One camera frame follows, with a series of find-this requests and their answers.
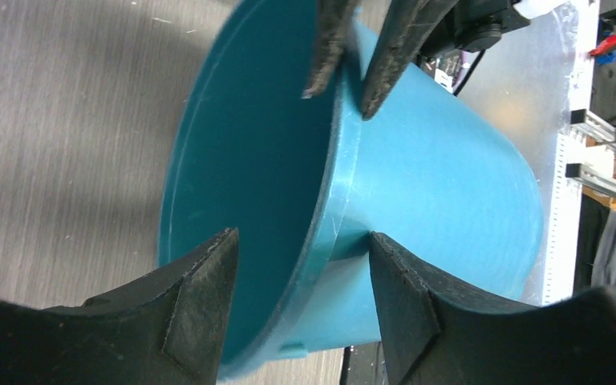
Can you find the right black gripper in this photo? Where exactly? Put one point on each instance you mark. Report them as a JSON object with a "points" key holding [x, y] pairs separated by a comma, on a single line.
{"points": [[430, 27]]}

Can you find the teal plastic bucket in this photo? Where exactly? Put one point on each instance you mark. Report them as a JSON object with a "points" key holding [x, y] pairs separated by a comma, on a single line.
{"points": [[306, 180]]}

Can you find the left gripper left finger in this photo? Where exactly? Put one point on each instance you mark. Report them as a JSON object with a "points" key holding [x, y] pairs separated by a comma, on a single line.
{"points": [[166, 327]]}

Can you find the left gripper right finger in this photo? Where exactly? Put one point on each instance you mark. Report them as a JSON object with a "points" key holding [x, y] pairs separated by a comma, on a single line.
{"points": [[439, 329]]}

